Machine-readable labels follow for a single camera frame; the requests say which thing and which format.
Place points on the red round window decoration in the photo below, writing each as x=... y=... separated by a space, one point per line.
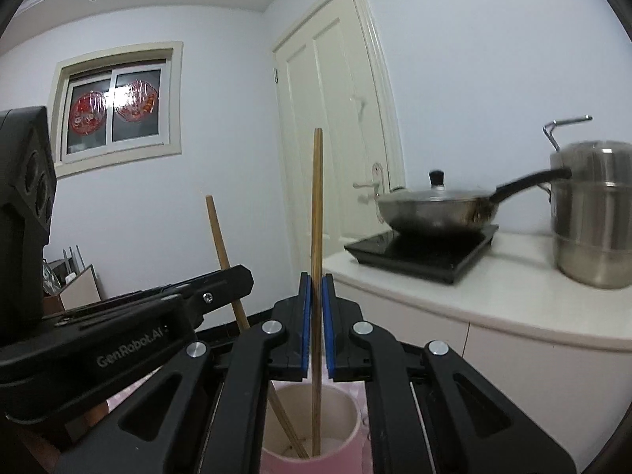
x=137 y=98
x=88 y=111

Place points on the white cabinet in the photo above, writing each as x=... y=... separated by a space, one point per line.
x=518 y=306

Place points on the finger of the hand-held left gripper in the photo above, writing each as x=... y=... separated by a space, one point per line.
x=222 y=284

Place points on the black induction cooktop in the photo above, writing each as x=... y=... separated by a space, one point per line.
x=424 y=256

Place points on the pink paper cup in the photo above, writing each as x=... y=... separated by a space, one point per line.
x=340 y=419

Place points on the glass lid with black knob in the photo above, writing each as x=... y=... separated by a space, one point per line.
x=436 y=178

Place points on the beige box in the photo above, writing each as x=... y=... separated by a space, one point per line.
x=79 y=289

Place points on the white framed window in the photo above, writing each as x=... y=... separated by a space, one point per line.
x=109 y=108

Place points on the pink checkered tablecloth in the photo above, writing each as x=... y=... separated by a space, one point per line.
x=129 y=389

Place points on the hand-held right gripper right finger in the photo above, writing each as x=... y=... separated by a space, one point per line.
x=328 y=326

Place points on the stainless steel steamer pot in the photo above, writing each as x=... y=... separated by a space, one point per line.
x=592 y=217

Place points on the cream panelled door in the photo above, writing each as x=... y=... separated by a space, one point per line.
x=335 y=108

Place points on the long wooden chopstick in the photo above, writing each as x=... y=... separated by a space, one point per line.
x=317 y=207
x=222 y=247

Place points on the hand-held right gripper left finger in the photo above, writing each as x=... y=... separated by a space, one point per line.
x=306 y=326

